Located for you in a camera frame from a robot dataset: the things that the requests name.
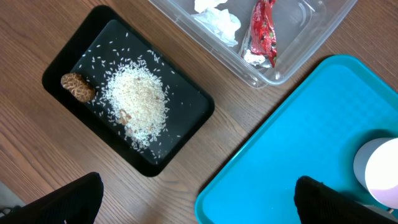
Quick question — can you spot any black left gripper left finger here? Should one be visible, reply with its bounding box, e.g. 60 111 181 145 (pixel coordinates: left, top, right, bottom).
1 172 104 224

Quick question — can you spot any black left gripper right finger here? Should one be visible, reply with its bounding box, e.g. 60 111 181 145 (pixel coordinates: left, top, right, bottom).
294 176 395 224

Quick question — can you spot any white round bowl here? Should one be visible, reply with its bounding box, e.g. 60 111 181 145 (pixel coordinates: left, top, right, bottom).
353 138 397 209

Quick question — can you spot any brown mushroom piece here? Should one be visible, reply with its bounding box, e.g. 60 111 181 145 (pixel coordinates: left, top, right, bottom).
60 73 96 103

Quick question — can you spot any white rice pile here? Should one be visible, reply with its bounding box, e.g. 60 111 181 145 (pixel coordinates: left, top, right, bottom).
77 30 183 164

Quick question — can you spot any red snack wrapper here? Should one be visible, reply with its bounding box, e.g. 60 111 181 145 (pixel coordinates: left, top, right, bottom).
239 0 277 68

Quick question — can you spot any white napkin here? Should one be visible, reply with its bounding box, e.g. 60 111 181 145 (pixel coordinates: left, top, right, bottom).
192 8 241 47
194 0 228 13

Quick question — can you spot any teal plastic tray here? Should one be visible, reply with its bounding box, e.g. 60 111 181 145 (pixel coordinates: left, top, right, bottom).
195 55 397 223

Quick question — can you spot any black plastic tray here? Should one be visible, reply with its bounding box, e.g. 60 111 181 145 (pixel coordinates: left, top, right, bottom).
42 6 215 177

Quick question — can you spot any clear plastic bin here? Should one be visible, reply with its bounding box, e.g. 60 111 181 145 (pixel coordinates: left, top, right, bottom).
151 0 356 88

